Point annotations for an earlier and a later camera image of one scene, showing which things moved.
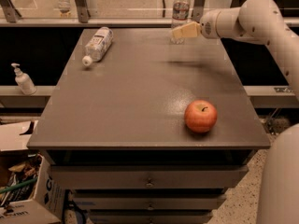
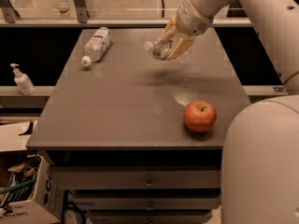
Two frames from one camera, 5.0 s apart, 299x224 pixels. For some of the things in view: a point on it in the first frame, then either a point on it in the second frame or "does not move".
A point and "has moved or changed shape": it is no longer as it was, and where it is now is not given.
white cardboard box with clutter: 30,191 does not move
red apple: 200,116 does not move
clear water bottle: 180,12 has moved or changed shape
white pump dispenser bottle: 23,81 does not move
